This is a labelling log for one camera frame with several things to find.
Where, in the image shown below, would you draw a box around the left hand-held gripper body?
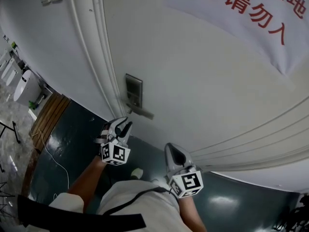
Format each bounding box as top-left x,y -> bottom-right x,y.
94,127 -> 131,166

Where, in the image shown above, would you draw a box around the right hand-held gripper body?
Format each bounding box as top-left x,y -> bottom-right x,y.
166,165 -> 204,200

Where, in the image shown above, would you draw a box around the person's right forearm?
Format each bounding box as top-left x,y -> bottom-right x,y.
178,194 -> 208,232

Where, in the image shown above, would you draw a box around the person's left forearm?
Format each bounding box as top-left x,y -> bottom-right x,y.
67,155 -> 108,204

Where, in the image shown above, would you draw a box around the metal door lock plate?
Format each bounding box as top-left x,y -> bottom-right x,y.
125,73 -> 143,108

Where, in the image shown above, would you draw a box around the person's white shoe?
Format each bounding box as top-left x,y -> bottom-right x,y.
131,167 -> 143,180

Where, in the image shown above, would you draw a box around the person's white shirt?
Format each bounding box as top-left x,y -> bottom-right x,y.
49,179 -> 194,232

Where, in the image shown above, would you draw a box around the brown wooden slatted board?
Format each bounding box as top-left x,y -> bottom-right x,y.
28,92 -> 72,152

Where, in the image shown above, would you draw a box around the white toilet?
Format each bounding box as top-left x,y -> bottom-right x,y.
6,69 -> 19,87
0,58 -> 15,80
13,69 -> 42,106

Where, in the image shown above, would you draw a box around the black metal stand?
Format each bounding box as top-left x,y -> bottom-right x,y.
0,121 -> 22,145
0,181 -> 15,225

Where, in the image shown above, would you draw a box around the dark bushy object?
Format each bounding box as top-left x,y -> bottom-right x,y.
280,194 -> 309,232

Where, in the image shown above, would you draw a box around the white paper sign red print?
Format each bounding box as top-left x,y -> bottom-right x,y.
163,0 -> 309,76

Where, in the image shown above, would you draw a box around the black cable on shirt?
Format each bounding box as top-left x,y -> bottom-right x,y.
102,187 -> 180,216

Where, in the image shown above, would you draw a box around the thin white floor cable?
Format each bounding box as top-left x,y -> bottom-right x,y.
36,129 -> 70,200

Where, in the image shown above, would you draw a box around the black shoulder strap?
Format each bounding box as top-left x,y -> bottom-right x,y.
16,194 -> 147,229

